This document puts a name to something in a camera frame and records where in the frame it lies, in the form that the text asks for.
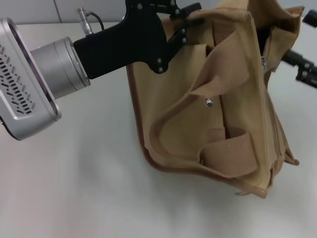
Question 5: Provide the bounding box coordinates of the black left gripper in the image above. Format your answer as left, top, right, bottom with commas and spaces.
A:
73, 0, 205, 80

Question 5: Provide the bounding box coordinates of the khaki canvas food bag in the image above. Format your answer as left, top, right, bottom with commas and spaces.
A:
126, 0, 305, 199

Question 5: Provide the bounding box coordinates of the silver cable connector with cable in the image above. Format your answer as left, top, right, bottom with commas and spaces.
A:
76, 7, 105, 32

